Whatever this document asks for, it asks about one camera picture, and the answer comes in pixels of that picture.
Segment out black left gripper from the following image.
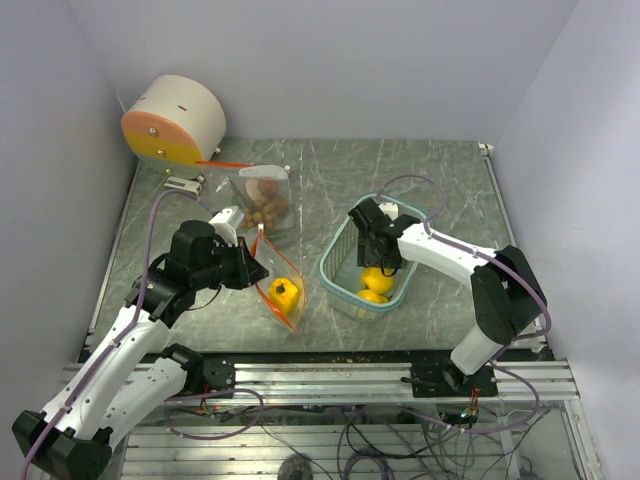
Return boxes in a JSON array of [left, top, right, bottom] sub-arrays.
[[190, 235, 268, 289]]

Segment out clear zip bag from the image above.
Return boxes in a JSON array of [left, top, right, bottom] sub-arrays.
[[251, 223, 306, 332], [198, 162, 293, 233]]

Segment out light blue fruit basket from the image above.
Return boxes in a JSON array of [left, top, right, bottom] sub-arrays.
[[318, 193, 426, 320]]

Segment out yellow mango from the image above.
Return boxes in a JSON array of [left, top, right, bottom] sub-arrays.
[[357, 289, 389, 304]]

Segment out bunch of brown longans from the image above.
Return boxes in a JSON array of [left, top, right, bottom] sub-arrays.
[[240, 195, 289, 232]]

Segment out white garlic bulb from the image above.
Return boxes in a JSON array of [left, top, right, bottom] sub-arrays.
[[245, 179, 264, 201]]

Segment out yellow bell pepper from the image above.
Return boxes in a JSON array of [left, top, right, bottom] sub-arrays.
[[268, 277, 300, 315]]

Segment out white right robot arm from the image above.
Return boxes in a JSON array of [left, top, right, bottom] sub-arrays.
[[348, 198, 548, 396]]

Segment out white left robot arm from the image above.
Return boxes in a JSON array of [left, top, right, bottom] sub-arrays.
[[12, 220, 269, 479]]

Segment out small white metal latch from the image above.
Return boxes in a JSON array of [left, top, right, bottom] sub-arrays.
[[164, 176, 203, 196]]

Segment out round white drawer box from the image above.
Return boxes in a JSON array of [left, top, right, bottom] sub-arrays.
[[121, 74, 227, 180]]

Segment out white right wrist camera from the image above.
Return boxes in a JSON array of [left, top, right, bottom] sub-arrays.
[[378, 202, 399, 220]]

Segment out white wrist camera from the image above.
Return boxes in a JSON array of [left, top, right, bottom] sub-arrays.
[[209, 206, 244, 247], [378, 202, 399, 220]]

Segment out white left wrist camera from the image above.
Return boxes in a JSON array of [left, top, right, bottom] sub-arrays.
[[209, 206, 244, 247]]

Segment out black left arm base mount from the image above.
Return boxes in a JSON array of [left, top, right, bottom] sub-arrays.
[[160, 343, 235, 396]]

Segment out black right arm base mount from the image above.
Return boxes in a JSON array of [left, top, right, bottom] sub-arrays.
[[400, 360, 498, 398]]

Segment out tangled cables below table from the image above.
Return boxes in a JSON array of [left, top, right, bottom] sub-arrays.
[[162, 389, 551, 480]]

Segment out aluminium extrusion rail frame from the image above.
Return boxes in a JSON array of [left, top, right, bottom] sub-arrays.
[[64, 357, 601, 480]]

